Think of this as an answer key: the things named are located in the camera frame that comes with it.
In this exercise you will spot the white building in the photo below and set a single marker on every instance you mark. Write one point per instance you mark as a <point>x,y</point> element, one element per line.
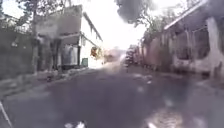
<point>86,41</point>

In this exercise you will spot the robot's own part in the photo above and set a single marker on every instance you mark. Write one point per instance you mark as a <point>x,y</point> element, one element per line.
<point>151,125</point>
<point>80,125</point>

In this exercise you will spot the dark wall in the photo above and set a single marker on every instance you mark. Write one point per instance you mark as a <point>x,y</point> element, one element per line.
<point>15,53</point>

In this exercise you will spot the concrete pavement strip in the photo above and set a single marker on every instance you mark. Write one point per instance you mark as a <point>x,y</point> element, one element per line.
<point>26,80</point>

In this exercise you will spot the vehicle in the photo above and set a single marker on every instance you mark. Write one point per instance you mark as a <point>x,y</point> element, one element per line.
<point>130,55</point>

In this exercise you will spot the pale building with barred windows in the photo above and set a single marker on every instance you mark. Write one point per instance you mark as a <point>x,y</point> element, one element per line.
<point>196,43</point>

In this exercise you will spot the tree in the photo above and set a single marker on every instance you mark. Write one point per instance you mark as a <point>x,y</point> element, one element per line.
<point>135,11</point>
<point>35,53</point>

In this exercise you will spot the grey asphalt road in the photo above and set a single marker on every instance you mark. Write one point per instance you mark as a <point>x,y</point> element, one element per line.
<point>110,96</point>

